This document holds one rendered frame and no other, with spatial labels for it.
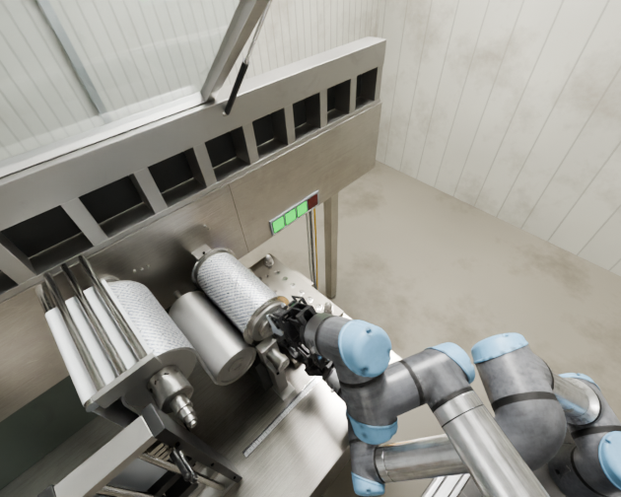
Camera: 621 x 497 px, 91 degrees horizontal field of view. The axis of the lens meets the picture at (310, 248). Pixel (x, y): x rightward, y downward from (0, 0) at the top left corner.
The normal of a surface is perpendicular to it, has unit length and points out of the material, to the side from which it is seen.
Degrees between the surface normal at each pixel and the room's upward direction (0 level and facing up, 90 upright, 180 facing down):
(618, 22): 90
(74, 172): 90
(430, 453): 40
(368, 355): 51
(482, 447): 25
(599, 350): 0
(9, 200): 90
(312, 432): 0
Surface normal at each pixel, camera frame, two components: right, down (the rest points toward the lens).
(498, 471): -0.44, -0.51
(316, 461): -0.05, -0.69
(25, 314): 0.70, 0.49
